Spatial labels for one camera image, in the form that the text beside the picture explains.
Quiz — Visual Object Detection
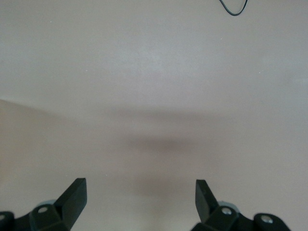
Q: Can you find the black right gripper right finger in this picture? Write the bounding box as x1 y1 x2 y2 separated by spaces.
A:
194 179 254 231

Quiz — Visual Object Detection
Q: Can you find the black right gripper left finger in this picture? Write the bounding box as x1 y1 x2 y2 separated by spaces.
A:
26 178 88 231

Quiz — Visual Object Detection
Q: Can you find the thin black cable loop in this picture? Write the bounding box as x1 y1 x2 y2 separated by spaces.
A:
219 0 249 17

